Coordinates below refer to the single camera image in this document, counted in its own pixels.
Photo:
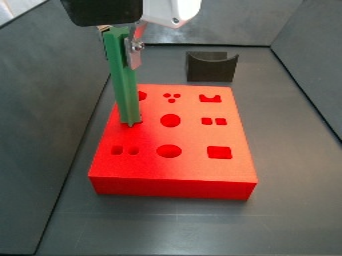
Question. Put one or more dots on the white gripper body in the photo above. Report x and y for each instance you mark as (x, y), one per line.
(170, 13)

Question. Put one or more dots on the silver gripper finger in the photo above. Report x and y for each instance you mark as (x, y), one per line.
(134, 44)

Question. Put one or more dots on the green star-shaped peg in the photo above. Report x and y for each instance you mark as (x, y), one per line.
(123, 76)

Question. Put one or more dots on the red board with shaped holes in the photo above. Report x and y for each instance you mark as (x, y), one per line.
(186, 151)

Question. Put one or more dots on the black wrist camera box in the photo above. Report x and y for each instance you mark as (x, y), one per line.
(103, 12)

